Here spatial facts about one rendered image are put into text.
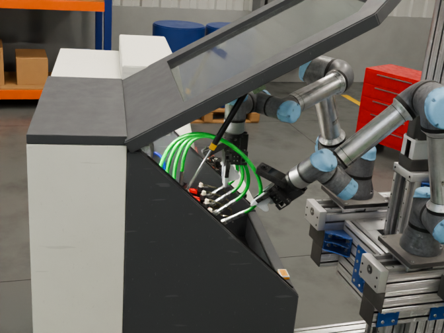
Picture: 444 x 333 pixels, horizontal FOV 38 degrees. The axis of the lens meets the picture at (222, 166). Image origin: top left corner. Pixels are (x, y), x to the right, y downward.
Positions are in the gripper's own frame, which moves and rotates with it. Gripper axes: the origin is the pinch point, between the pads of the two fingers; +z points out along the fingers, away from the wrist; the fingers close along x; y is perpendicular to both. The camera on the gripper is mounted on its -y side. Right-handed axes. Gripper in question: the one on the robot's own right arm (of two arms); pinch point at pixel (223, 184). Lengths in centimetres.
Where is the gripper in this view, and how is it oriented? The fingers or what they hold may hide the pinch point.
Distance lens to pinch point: 231.7
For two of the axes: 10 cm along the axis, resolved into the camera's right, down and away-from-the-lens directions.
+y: 9.8, 0.1, 1.8
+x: -1.6, -3.7, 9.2
